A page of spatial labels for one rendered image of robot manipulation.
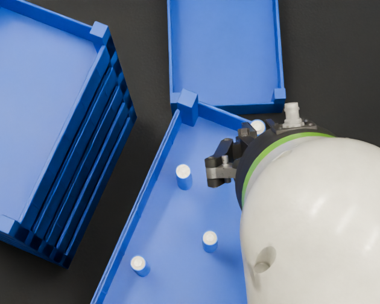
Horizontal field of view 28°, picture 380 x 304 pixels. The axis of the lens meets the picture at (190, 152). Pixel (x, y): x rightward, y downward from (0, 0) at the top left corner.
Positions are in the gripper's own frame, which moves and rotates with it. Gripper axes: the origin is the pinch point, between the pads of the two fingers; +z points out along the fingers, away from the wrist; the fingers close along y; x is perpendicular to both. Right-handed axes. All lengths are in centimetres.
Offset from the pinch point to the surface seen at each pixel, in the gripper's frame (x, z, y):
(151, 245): 13.2, 11.9, 13.5
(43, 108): -3.4, 28.5, 26.7
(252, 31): -9, 66, -7
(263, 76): -1, 63, -8
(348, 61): -1, 63, -24
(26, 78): -7.7, 30.5, 28.7
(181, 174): 4.3, 8.9, 8.7
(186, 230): 12.0, 12.5, 9.1
